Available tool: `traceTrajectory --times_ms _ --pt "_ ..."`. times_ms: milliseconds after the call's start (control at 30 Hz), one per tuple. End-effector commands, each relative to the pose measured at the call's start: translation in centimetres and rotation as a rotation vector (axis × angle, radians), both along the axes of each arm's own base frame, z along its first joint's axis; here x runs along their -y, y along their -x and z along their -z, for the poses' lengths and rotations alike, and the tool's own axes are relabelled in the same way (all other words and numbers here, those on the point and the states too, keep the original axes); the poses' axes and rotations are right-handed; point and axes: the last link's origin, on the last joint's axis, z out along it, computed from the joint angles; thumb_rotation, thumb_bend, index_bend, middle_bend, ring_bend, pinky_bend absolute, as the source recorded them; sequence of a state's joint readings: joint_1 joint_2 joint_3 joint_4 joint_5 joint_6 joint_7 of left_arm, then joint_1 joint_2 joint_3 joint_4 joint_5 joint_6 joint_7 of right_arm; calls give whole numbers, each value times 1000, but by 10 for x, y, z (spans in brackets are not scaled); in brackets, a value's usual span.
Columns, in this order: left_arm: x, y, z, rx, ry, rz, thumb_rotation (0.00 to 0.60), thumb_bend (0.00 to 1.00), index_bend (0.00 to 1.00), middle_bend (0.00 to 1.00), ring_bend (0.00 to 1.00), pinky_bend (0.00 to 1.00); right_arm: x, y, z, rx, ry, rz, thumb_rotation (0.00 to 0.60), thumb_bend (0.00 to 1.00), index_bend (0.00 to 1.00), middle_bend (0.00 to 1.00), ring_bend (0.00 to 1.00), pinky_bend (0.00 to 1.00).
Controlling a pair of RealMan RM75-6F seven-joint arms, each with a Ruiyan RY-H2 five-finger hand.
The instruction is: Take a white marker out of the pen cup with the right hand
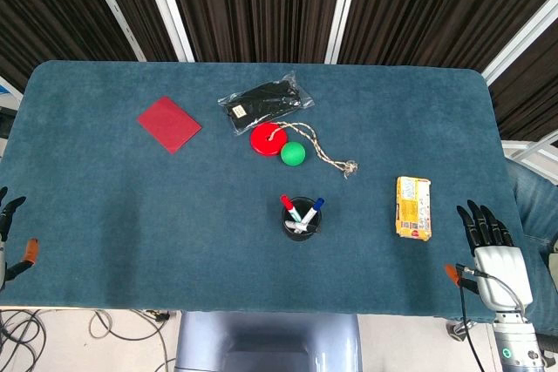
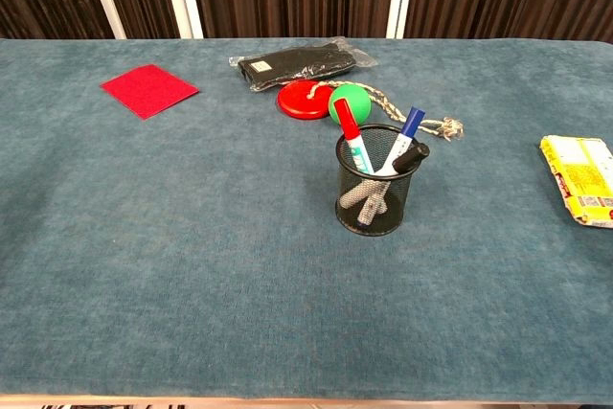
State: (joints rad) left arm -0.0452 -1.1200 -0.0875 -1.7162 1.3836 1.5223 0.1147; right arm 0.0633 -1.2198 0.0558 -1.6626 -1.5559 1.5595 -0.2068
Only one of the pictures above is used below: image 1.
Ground blue cap marker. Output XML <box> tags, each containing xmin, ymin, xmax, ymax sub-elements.
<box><xmin>301</xmin><ymin>197</ymin><xmax>326</xmax><ymax>227</ymax></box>

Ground beige braided rope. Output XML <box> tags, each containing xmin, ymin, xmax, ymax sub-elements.
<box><xmin>269</xmin><ymin>121</ymin><xmax>360</xmax><ymax>179</ymax></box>

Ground chrome chair caster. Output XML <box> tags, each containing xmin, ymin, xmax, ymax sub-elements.
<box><xmin>447</xmin><ymin>321</ymin><xmax>475</xmax><ymax>343</ymax></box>

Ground red square cloth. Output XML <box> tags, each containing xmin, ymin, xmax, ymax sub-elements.
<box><xmin>136</xmin><ymin>95</ymin><xmax>204</xmax><ymax>155</ymax></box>

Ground green ball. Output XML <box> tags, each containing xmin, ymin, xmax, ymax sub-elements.
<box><xmin>280</xmin><ymin>141</ymin><xmax>310</xmax><ymax>168</ymax></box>

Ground white partition post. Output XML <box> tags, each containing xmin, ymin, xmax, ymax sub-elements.
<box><xmin>323</xmin><ymin>0</ymin><xmax>365</xmax><ymax>64</ymax></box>
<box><xmin>138</xmin><ymin>0</ymin><xmax>195</xmax><ymax>64</ymax></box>
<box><xmin>79</xmin><ymin>0</ymin><xmax>147</xmax><ymax>63</ymax></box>
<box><xmin>480</xmin><ymin>0</ymin><xmax>558</xmax><ymax>86</ymax></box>

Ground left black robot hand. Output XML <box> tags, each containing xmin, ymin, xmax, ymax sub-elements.
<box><xmin>0</xmin><ymin>186</ymin><xmax>40</xmax><ymax>291</ymax></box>

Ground black floor cable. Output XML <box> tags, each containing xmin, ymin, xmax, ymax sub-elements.
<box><xmin>0</xmin><ymin>308</ymin><xmax>47</xmax><ymax>372</ymax></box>

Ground black pen cup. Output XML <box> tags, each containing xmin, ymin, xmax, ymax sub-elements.
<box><xmin>281</xmin><ymin>196</ymin><xmax>323</xmax><ymax>243</ymax></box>

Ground red plastic disc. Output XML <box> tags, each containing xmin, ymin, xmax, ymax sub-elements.
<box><xmin>249</xmin><ymin>122</ymin><xmax>289</xmax><ymax>158</ymax></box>

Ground blue table cloth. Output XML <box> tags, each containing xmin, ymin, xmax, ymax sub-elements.
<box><xmin>0</xmin><ymin>60</ymin><xmax>535</xmax><ymax>319</ymax></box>

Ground black gloves in plastic bag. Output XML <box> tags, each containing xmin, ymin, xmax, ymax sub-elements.
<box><xmin>216</xmin><ymin>71</ymin><xmax>316</xmax><ymax>137</ymax></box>

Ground red cap marker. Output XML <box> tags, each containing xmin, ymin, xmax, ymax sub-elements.
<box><xmin>281</xmin><ymin>194</ymin><xmax>303</xmax><ymax>223</ymax></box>

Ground dark brown slatted curtain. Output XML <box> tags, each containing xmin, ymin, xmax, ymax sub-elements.
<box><xmin>0</xmin><ymin>0</ymin><xmax>558</xmax><ymax>142</ymax></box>

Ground blue grey robot torso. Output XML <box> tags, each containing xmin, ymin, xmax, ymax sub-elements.
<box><xmin>174</xmin><ymin>310</ymin><xmax>363</xmax><ymax>372</ymax></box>

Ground white metal frame rails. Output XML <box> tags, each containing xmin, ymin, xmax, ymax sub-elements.
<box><xmin>500</xmin><ymin>137</ymin><xmax>558</xmax><ymax>173</ymax></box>

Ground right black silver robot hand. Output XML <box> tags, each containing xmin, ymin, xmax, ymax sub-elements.
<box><xmin>443</xmin><ymin>200</ymin><xmax>534</xmax><ymax>314</ymax></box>

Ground person leg in jeans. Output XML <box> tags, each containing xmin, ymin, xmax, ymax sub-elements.
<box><xmin>504</xmin><ymin>157</ymin><xmax>558</xmax><ymax>338</ymax></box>

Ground thin clear hand cable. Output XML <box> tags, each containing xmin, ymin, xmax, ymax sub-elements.
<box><xmin>481</xmin><ymin>274</ymin><xmax>526</xmax><ymax>317</ymax></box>

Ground yellow cardboard box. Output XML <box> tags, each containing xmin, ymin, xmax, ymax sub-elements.
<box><xmin>394</xmin><ymin>175</ymin><xmax>433</xmax><ymax>242</ymax></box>

